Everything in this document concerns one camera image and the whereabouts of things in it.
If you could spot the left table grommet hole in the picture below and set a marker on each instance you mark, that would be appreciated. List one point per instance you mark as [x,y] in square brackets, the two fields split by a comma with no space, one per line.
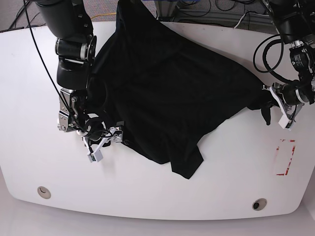
[44,192]

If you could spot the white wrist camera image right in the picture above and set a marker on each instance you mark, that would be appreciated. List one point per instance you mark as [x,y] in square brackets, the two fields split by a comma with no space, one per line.
[286,123]

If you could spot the table grommet hole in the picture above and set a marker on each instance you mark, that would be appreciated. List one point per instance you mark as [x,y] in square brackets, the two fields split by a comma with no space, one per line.
[259,204]
[44,192]

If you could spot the aluminium frame stand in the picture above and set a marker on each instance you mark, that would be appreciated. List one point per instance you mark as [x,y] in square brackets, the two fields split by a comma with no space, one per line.
[165,9]

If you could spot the right table grommet hole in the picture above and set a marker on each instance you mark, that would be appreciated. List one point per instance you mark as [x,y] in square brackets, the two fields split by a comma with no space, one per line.
[259,204]

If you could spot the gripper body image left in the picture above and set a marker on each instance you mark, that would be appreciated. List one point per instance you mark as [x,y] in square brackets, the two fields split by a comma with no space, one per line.
[96,132]

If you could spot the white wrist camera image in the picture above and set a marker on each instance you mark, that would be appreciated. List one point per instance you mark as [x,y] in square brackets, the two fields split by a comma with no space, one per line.
[286,123]
[95,156]

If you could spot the red tape rectangle marking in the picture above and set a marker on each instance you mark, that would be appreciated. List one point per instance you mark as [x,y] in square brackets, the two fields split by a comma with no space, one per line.
[284,155]

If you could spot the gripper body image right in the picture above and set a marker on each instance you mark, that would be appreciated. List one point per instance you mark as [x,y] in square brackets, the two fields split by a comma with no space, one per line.
[289,99]

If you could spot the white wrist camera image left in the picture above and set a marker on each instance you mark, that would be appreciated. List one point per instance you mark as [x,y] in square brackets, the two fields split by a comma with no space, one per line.
[95,156]

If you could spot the black t-shirt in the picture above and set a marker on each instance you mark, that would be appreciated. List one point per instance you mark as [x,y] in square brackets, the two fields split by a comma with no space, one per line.
[170,91]

